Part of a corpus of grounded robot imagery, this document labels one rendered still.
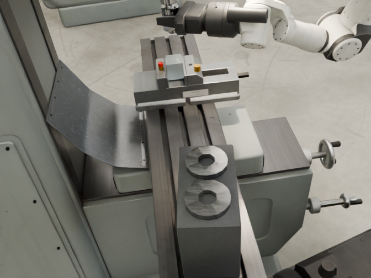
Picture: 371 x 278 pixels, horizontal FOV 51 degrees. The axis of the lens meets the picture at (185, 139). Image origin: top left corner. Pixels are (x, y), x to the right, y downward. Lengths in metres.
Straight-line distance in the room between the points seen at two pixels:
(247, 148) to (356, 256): 0.47
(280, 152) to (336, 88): 1.66
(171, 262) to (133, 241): 0.62
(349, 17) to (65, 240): 1.09
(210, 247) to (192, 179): 0.14
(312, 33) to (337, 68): 2.15
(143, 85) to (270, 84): 1.82
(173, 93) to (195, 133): 0.17
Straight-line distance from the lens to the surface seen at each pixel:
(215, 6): 1.04
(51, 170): 1.18
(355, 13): 1.13
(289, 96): 2.89
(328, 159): 1.57
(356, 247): 1.37
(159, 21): 1.08
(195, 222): 0.74
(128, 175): 1.26
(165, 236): 0.95
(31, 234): 1.38
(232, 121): 1.40
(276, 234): 1.63
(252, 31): 1.01
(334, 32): 1.15
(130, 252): 1.58
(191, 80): 1.26
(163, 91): 1.28
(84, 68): 3.45
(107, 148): 1.23
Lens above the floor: 1.70
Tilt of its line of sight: 42 degrees down
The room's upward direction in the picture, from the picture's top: 6 degrees counter-clockwise
